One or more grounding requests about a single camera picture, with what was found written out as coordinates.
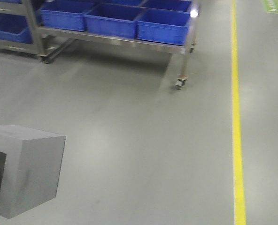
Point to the steel wheeled cart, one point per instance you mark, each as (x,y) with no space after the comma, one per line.
(48,42)

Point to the blue bin on cart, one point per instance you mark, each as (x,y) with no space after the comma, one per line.
(66,14)
(163,26)
(113,20)

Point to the gray hollow cube base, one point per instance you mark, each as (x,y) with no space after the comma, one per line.
(30,165)

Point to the blue bin on cart left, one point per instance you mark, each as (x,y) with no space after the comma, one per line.
(66,14)

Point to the blue bin lower left shelf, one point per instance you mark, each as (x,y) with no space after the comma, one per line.
(14,28)

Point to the blue bin on cart middle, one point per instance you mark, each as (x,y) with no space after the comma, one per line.
(113,20)

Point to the blue bin on cart right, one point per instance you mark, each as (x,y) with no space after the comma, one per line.
(163,26)

